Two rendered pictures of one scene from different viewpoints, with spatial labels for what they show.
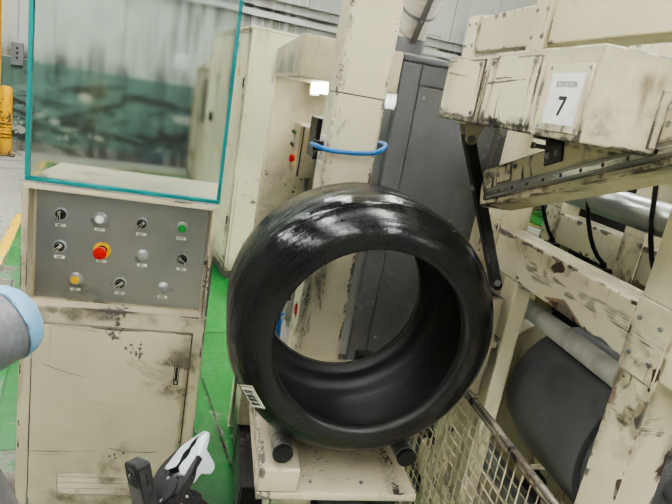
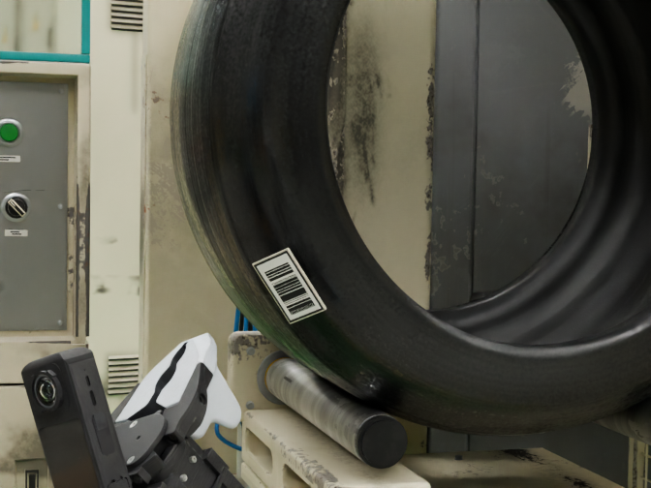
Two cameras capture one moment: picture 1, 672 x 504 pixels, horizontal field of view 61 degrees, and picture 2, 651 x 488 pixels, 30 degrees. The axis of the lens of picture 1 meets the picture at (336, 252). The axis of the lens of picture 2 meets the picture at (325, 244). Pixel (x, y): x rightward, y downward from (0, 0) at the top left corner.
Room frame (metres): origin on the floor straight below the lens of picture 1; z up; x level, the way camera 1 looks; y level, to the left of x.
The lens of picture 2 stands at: (0.05, 0.14, 1.12)
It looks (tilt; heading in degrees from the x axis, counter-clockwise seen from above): 3 degrees down; 357
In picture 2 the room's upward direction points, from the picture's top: 1 degrees clockwise
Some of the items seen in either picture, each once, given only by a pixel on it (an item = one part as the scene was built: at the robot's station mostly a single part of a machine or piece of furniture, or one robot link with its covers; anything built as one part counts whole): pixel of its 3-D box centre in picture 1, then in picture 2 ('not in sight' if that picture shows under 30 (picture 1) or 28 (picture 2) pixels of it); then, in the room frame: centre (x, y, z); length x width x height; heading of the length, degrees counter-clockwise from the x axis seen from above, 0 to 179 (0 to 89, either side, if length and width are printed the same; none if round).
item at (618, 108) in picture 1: (552, 100); not in sight; (1.20, -0.38, 1.71); 0.61 x 0.25 x 0.15; 13
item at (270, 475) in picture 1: (272, 432); (324, 470); (1.22, 0.08, 0.83); 0.36 x 0.09 x 0.06; 13
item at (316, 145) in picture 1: (347, 147); not in sight; (1.50, 0.02, 1.52); 0.19 x 0.19 x 0.06; 13
